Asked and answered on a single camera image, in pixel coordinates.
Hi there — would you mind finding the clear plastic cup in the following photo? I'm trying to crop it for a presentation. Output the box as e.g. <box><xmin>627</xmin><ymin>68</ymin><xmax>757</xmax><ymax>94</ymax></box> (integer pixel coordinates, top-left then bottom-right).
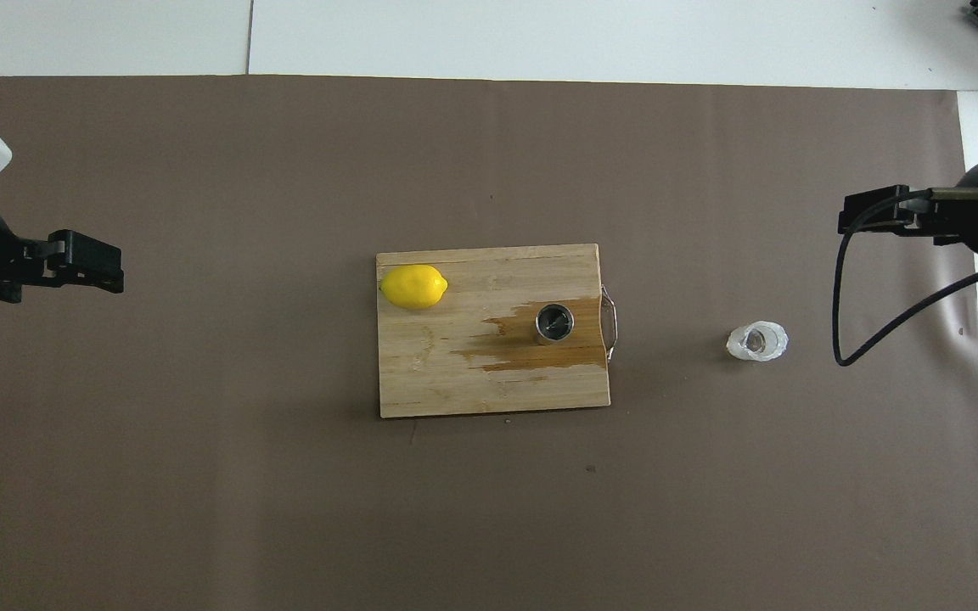
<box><xmin>727</xmin><ymin>320</ymin><xmax>790</xmax><ymax>363</ymax></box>

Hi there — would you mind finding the steel double jigger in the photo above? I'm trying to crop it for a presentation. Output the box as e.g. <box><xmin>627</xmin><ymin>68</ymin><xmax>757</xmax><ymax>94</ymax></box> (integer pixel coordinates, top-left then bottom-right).
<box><xmin>536</xmin><ymin>303</ymin><xmax>576</xmax><ymax>345</ymax></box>

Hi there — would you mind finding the brown paper table mat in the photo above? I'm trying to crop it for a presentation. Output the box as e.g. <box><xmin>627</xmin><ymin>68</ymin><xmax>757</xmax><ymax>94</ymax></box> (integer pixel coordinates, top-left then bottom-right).
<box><xmin>0</xmin><ymin>75</ymin><xmax>978</xmax><ymax>611</ymax></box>

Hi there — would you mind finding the yellow lemon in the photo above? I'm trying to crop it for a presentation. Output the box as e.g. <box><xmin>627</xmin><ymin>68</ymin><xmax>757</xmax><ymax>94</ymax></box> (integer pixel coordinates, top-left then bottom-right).
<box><xmin>379</xmin><ymin>264</ymin><xmax>449</xmax><ymax>311</ymax></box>

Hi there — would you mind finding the wooden cutting board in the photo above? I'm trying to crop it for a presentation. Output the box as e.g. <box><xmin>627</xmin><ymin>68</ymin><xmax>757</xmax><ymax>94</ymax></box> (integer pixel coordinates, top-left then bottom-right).
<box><xmin>376</xmin><ymin>244</ymin><xmax>620</xmax><ymax>419</ymax></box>

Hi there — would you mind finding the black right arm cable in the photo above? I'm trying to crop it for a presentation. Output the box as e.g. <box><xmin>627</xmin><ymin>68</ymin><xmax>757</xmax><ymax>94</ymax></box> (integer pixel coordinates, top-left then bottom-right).
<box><xmin>832</xmin><ymin>188</ymin><xmax>978</xmax><ymax>367</ymax></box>

